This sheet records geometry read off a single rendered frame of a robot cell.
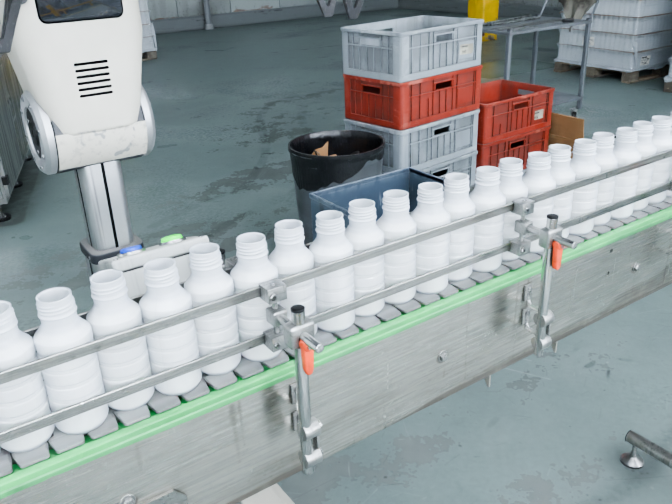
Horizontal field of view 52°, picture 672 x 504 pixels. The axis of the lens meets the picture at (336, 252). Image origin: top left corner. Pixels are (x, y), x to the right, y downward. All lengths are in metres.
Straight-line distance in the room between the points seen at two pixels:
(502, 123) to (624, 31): 4.20
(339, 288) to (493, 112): 3.03
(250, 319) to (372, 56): 2.56
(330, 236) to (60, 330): 0.35
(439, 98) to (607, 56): 4.85
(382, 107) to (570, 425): 1.69
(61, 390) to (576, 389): 2.09
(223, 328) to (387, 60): 2.51
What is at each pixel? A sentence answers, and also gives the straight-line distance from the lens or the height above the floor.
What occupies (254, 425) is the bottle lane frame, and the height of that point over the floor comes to 0.93.
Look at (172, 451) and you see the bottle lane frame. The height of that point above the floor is 0.95.
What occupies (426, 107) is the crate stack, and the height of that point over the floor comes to 0.74.
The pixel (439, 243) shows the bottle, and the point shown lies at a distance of 1.02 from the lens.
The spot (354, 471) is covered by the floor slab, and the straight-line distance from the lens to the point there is 2.22.
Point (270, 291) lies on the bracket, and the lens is 0.83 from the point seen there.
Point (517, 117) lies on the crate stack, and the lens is 4.05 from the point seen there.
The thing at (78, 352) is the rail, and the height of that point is 1.11.
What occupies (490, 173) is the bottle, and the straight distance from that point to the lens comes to 1.08.
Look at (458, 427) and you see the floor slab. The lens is 2.40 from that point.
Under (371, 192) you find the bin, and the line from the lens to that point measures 1.74.
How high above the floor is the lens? 1.50
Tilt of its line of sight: 25 degrees down
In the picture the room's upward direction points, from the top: 2 degrees counter-clockwise
